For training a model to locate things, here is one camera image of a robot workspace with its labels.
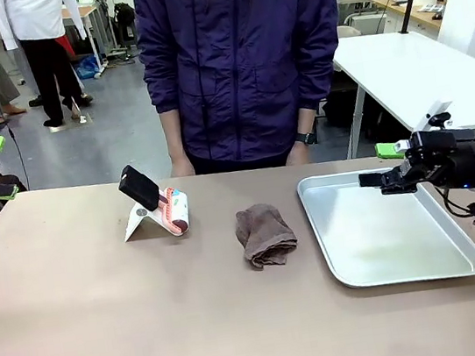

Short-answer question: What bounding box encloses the blue plastic bag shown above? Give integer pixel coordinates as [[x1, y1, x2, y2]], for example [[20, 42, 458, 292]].
[[71, 54, 103, 82]]

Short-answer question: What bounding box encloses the black backpack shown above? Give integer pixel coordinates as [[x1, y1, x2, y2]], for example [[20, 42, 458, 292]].
[[112, 1, 138, 27]]

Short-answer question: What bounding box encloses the wooden top table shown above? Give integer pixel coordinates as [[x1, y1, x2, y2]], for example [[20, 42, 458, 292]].
[[371, 0, 451, 51]]

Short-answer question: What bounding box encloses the person's left hand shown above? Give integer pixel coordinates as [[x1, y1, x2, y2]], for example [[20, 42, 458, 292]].
[[281, 140, 312, 167]]

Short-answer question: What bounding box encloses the black stool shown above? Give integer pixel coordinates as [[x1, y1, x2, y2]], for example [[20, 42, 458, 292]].
[[116, 19, 143, 53]]

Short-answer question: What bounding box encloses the wooden top desk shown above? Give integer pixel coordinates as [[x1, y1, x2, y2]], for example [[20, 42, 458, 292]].
[[60, 1, 113, 82]]

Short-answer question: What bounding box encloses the person in purple jacket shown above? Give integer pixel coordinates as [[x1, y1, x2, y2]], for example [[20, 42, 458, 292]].
[[131, 0, 360, 185]]

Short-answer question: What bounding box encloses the person's right forearm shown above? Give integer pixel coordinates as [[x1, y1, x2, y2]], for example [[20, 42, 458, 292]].
[[159, 108, 192, 165]]

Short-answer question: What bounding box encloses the silver metal tray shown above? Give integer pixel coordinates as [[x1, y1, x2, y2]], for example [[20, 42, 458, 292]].
[[294, 153, 475, 299]]

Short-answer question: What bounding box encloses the large white table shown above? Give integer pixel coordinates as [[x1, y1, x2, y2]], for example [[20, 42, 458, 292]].
[[328, 19, 475, 162]]

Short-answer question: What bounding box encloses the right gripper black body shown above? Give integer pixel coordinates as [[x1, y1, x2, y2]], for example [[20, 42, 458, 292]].
[[403, 123, 475, 198]]

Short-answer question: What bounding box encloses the brown towel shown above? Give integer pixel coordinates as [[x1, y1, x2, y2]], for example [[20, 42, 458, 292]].
[[233, 199, 302, 274]]

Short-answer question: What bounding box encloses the person's right hand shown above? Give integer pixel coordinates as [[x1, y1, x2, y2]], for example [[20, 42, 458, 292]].
[[169, 151, 197, 179]]

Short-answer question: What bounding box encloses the white folded stand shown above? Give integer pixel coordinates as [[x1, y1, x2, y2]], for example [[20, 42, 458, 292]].
[[119, 196, 187, 245]]

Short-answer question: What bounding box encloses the person in white shirt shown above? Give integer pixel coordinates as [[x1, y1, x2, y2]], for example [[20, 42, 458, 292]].
[[0, 0, 98, 135]]

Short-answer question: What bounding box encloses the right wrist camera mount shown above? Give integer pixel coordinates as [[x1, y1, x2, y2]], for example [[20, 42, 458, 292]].
[[423, 97, 457, 132]]

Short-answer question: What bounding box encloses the person's left forearm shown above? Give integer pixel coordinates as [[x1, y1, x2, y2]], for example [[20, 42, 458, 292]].
[[294, 104, 321, 136]]

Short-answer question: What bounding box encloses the thin black hanging cable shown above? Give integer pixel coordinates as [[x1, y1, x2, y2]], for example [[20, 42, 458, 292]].
[[4, 122, 32, 194]]

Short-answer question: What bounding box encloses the flat metal floor plate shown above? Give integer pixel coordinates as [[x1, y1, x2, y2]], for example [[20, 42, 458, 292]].
[[47, 113, 94, 134]]

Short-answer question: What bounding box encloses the black wrist watch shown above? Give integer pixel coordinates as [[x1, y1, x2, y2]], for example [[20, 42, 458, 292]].
[[292, 129, 317, 148]]

